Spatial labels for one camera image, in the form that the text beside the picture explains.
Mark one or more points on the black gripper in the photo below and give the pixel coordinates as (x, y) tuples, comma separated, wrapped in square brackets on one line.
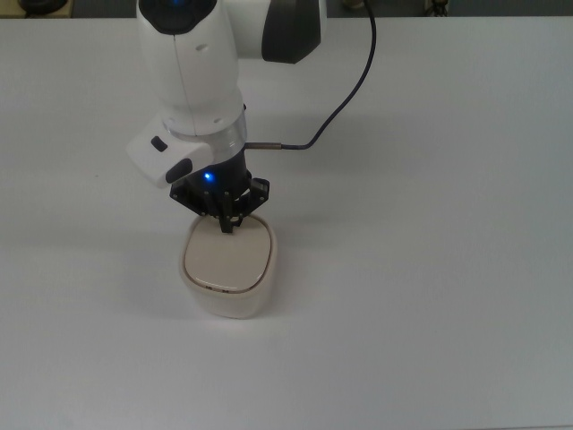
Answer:
[(224, 179)]

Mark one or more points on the small white trash can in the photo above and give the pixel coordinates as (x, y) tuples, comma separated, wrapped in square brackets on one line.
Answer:
[(228, 264)]

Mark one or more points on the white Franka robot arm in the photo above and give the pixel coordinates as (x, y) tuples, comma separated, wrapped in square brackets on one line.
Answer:
[(201, 67)]

